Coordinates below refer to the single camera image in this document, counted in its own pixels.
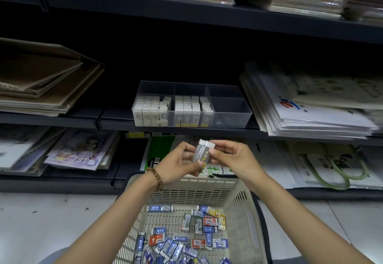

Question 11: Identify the person's right hand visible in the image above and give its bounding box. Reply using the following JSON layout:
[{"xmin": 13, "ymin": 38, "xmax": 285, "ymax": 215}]
[{"xmin": 208, "ymin": 139, "xmax": 265, "ymax": 191}]

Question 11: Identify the person's left hand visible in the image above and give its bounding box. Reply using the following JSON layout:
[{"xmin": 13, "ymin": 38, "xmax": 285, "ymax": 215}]
[{"xmin": 154, "ymin": 141, "xmax": 207, "ymax": 186}]

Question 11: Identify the yellow eraser bundle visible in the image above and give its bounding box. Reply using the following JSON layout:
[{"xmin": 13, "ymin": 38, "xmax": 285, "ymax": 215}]
[{"xmin": 193, "ymin": 139, "xmax": 216, "ymax": 165}]

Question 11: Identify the beige plastic shopping basket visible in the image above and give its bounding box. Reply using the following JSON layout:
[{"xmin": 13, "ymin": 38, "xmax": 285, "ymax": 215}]
[{"xmin": 112, "ymin": 171, "xmax": 273, "ymax": 264}]

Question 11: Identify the clear plastic divided tray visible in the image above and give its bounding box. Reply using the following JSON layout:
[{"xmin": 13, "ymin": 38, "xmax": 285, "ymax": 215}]
[{"xmin": 131, "ymin": 80, "xmax": 253, "ymax": 129}]

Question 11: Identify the row of sorted yellow erasers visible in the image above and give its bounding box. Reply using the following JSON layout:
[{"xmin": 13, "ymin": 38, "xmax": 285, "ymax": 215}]
[{"xmin": 174, "ymin": 94, "xmax": 215, "ymax": 128}]

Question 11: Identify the pile of mixed packaged erasers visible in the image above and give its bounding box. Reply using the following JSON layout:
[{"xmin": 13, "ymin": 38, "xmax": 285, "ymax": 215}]
[{"xmin": 133, "ymin": 204, "xmax": 234, "ymax": 264}]

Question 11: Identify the person's left forearm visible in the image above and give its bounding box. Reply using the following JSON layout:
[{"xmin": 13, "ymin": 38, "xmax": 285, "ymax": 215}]
[{"xmin": 53, "ymin": 174, "xmax": 161, "ymax": 264}]

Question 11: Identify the person's right forearm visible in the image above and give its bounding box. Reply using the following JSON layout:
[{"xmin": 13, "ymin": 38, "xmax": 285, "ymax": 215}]
[{"xmin": 250, "ymin": 175, "xmax": 375, "ymax": 264}]

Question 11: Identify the green and white paper pack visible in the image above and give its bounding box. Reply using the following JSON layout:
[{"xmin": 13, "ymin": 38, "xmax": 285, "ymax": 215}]
[{"xmin": 140, "ymin": 135, "xmax": 300, "ymax": 190}]

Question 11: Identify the white poster paper stack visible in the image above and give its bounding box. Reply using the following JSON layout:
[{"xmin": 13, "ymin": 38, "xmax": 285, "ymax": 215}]
[{"xmin": 239, "ymin": 62, "xmax": 383, "ymax": 140}]

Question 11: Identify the purple cartoon cover book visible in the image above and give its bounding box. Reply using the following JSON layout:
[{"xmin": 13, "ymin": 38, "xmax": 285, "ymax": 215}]
[{"xmin": 44, "ymin": 129, "xmax": 121, "ymax": 171}]

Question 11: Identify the spiral sketch pad stack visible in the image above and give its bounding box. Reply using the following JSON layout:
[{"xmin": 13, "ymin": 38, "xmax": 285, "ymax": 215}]
[{"xmin": 0, "ymin": 126, "xmax": 66, "ymax": 177}]

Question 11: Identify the brown sketchbook stack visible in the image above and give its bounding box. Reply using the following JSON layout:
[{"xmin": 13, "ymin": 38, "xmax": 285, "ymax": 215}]
[{"xmin": 0, "ymin": 37, "xmax": 105, "ymax": 117}]

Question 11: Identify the dark metal shelf unit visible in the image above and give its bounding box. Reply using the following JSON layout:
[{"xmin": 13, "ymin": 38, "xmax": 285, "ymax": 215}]
[{"xmin": 0, "ymin": 0, "xmax": 383, "ymax": 201}]

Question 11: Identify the plastic wrapped paper stack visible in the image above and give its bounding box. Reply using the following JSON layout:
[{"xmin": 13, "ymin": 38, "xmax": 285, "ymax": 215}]
[{"xmin": 342, "ymin": 0, "xmax": 383, "ymax": 27}]

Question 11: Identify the wooden bead bracelet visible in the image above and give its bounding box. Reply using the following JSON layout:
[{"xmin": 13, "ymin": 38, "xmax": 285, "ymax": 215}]
[{"xmin": 146, "ymin": 167, "xmax": 164, "ymax": 192}]

